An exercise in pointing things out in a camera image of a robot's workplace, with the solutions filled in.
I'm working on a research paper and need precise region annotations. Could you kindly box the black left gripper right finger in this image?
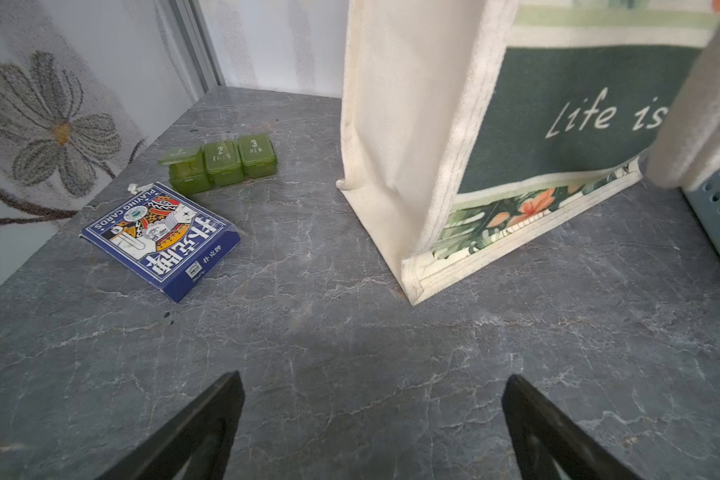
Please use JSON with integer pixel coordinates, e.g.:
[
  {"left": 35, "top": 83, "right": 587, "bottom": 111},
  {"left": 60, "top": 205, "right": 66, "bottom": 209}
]
[{"left": 502, "top": 374, "right": 639, "bottom": 479}]

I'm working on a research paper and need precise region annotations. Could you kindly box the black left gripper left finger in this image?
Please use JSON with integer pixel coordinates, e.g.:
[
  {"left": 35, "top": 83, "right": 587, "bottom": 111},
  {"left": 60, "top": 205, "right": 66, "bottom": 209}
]
[{"left": 99, "top": 371, "right": 245, "bottom": 479}]

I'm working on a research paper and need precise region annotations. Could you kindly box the canvas tote bag floral print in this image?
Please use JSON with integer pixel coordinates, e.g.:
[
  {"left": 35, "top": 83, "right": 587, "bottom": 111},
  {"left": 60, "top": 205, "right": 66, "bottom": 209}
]
[{"left": 338, "top": 1, "right": 720, "bottom": 304}]

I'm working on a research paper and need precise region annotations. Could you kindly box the blue playing cards box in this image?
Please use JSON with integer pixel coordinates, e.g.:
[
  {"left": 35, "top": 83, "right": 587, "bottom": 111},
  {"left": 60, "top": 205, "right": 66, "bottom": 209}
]
[{"left": 80, "top": 182, "right": 241, "bottom": 303}]

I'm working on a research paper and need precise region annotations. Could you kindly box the green pill organizer box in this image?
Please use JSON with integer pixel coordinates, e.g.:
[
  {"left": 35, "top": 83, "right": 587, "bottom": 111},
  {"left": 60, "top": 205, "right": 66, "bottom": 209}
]
[{"left": 158, "top": 134, "right": 278, "bottom": 196}]

